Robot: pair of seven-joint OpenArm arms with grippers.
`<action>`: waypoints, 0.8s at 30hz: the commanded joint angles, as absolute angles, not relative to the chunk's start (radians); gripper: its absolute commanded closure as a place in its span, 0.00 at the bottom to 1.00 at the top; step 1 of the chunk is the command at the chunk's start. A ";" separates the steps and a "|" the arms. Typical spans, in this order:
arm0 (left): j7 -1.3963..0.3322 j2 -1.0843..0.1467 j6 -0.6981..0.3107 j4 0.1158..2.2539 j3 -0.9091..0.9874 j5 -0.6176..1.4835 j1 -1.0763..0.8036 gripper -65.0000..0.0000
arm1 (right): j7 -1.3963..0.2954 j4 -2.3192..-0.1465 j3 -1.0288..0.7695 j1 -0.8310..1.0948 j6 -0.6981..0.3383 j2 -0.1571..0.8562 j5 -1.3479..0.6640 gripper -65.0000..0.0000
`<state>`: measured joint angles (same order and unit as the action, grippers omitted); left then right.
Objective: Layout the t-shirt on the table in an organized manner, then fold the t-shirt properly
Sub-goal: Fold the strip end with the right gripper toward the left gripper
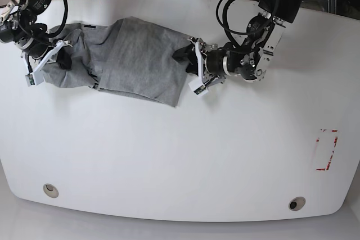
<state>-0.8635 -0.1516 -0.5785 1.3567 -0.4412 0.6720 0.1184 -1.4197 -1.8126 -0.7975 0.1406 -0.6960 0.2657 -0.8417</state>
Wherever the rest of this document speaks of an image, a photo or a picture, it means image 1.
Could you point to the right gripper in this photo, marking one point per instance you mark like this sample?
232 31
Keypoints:
50 55

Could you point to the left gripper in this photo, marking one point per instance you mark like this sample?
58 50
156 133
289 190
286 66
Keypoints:
204 59

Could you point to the grey t-shirt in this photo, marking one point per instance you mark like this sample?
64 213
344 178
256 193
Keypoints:
131 57

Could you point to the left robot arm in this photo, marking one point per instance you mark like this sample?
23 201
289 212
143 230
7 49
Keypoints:
246 54

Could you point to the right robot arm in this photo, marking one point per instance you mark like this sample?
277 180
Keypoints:
38 46

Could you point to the red tape rectangle marking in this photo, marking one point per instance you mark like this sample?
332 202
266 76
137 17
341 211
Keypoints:
325 148

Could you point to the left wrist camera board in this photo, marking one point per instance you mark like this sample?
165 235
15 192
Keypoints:
198 87

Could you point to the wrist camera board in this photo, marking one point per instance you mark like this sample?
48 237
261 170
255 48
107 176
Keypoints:
198 87
34 78

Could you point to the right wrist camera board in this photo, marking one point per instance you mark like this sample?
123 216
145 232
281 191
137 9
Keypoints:
34 78

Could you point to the left table cable grommet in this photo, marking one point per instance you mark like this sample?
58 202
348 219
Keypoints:
50 190

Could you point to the table cable grommet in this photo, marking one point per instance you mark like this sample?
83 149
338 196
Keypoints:
50 190
297 203

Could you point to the right table cable grommet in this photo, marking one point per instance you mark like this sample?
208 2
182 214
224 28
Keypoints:
297 203

